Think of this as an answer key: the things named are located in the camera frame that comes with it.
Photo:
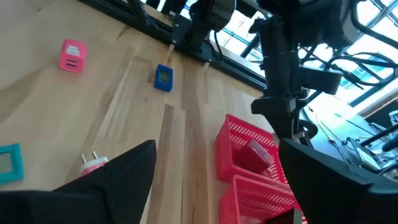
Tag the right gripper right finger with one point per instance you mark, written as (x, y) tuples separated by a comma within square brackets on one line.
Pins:
[(326, 193)]

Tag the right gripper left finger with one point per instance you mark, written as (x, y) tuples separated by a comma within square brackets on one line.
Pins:
[(109, 193)]

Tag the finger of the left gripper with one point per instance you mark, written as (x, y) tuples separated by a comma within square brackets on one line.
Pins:
[(284, 124)]

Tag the pink white USB charger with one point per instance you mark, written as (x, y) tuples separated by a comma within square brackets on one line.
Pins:
[(93, 165)]

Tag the red rectangular box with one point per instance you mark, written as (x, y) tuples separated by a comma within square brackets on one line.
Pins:
[(253, 157)]

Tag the teal digital timer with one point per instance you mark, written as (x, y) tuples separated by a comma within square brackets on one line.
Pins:
[(9, 163)]

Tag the blue digital timer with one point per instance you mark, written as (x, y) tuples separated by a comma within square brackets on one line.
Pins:
[(163, 77)]

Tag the pink dual-port charger cube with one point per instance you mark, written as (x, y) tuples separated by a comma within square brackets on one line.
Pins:
[(73, 56)]

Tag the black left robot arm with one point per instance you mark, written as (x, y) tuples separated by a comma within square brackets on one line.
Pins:
[(214, 15)]

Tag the large window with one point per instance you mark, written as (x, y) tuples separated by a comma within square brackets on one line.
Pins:
[(239, 34)]

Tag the dark grey desk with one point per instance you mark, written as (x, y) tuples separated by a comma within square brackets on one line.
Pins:
[(335, 140)]

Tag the red plastic basket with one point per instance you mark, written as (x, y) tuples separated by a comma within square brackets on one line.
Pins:
[(248, 199), (230, 146)]

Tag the black aluminium table frame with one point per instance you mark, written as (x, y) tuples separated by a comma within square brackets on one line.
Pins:
[(236, 70)]

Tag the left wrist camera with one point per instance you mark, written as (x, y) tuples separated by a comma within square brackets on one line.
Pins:
[(320, 81)]

